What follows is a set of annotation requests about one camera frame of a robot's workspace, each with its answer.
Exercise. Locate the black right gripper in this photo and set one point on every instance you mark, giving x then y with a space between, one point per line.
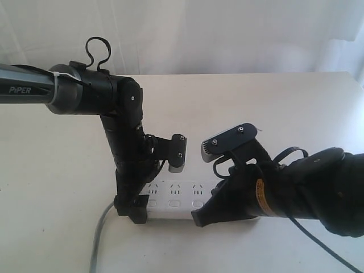
243 193

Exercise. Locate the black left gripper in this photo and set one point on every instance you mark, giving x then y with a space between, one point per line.
136 156

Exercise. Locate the white five-outlet power strip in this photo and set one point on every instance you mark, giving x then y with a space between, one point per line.
175 199

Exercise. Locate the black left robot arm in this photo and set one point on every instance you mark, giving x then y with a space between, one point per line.
74 90

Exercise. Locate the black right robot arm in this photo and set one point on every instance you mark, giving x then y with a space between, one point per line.
326 186

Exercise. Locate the white sheer curtain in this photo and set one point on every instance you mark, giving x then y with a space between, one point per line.
185 37

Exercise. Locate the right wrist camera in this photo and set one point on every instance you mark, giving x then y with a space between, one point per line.
226 141

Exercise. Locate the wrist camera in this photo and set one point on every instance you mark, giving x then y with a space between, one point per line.
176 153
226 141

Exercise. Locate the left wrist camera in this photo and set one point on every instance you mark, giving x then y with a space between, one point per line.
176 153

